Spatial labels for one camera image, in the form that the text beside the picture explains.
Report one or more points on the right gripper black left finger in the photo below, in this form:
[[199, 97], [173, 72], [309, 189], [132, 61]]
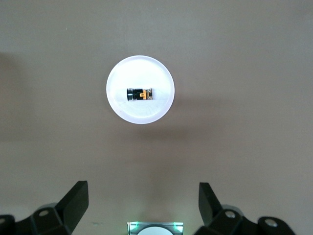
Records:
[[73, 203]]

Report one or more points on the orange and black switch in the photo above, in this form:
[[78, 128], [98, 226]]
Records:
[[140, 94]]

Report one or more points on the pale pink round plate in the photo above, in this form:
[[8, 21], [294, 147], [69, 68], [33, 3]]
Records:
[[137, 71]]

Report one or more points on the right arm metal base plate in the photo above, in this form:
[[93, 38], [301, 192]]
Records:
[[130, 228]]

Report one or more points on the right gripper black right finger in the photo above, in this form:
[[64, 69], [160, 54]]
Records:
[[207, 203]]

